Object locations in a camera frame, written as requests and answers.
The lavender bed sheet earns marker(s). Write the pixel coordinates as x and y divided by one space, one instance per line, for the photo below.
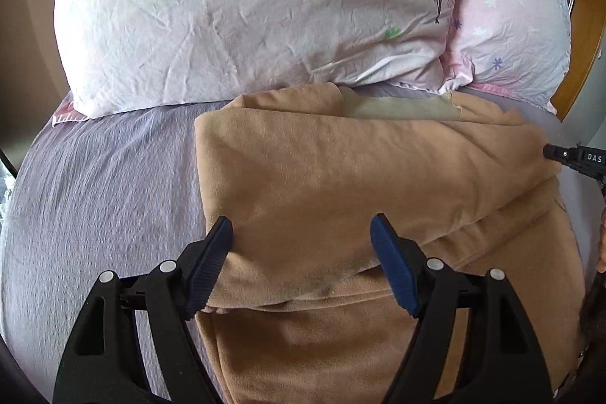
118 192

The tan brown garment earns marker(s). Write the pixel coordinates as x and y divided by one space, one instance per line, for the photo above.
302 312

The white floral pillow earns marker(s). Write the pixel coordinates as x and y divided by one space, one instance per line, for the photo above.
126 55

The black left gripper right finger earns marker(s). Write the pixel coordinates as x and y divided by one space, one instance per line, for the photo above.
501 360

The pink floral pillow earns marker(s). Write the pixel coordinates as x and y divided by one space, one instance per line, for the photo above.
519 49

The wooden headboard frame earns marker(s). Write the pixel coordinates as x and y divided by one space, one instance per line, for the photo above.
582 6

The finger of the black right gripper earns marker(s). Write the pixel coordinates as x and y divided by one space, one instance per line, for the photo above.
590 162

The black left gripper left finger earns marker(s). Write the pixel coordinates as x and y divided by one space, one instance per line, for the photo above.
102 360

